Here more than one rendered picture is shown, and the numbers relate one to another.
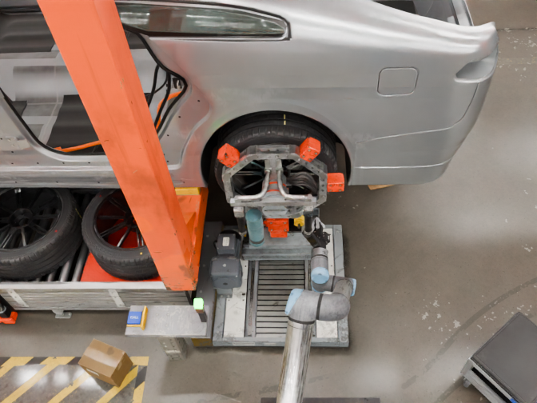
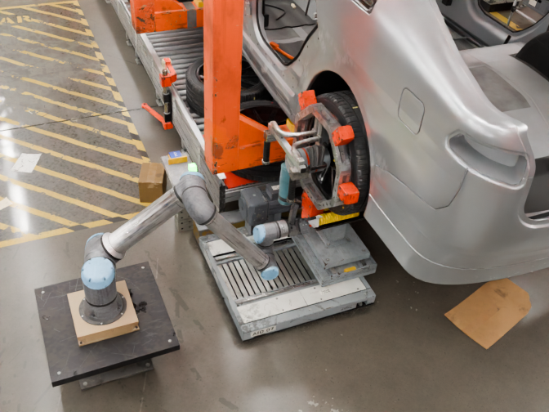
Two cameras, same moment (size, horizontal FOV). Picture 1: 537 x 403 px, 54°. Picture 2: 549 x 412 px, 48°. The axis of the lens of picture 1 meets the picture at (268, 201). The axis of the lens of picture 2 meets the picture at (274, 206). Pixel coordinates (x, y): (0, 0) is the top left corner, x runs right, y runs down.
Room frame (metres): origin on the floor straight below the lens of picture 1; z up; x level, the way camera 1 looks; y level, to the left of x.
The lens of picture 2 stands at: (0.15, -2.22, 2.79)
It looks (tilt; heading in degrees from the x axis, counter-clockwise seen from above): 40 degrees down; 58
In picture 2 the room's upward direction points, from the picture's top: 5 degrees clockwise
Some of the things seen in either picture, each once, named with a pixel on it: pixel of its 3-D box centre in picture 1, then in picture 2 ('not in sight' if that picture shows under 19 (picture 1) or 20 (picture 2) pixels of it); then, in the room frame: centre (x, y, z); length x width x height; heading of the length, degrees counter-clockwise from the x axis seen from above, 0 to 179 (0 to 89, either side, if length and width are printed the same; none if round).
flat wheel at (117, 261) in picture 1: (140, 225); (265, 139); (1.95, 0.80, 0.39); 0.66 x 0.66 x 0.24
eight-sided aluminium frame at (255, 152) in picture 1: (275, 184); (319, 158); (1.78, -0.05, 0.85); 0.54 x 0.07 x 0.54; 84
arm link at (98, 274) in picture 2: not in sight; (99, 279); (0.54, -0.12, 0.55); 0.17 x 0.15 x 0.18; 71
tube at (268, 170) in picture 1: (252, 180); (294, 123); (1.67, 0.07, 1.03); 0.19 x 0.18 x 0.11; 174
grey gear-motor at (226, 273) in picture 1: (229, 258); (273, 209); (1.72, 0.27, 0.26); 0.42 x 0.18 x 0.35; 174
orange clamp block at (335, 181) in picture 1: (335, 182); (347, 193); (1.76, -0.36, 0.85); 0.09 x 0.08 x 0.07; 84
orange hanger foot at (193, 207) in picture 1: (184, 208); (274, 132); (1.80, 0.46, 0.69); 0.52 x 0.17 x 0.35; 174
